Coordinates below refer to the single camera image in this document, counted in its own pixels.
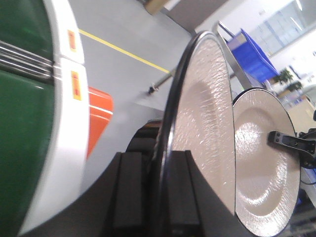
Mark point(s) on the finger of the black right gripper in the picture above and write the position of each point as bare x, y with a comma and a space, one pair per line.
305, 146

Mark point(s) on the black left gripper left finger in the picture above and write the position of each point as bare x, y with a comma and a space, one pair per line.
129, 210

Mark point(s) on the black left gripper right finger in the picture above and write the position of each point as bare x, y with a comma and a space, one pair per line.
183, 210

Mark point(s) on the beige textured plate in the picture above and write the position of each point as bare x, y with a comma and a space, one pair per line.
267, 177
198, 117

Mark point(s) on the orange robot base panel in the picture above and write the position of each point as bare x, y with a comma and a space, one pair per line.
101, 107

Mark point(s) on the white outer rim guard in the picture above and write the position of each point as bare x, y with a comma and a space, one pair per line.
62, 174

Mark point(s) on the blue plastic crate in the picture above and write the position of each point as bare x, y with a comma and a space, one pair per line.
251, 57

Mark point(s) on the green conveyor belt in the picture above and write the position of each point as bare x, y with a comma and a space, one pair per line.
26, 112

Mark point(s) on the steel conveyor rollers right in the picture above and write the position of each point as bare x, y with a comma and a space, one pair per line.
24, 63

